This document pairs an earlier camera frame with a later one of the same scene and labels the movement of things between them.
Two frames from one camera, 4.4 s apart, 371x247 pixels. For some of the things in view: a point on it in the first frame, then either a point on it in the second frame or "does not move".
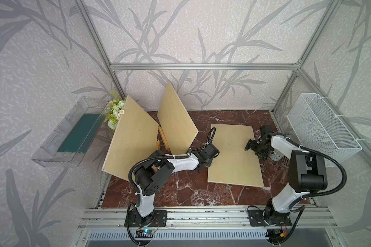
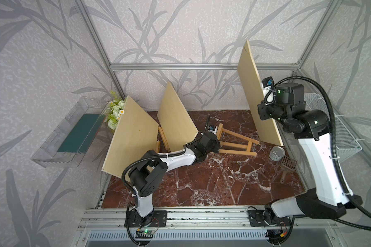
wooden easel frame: x=162 y=143 does not move
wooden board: x=135 y=138 does not move
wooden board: x=179 y=129 does not move
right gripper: x=250 y=144 -> x=263 y=113
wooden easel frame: x=158 y=145 does not move
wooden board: x=233 y=164 -> x=251 y=79
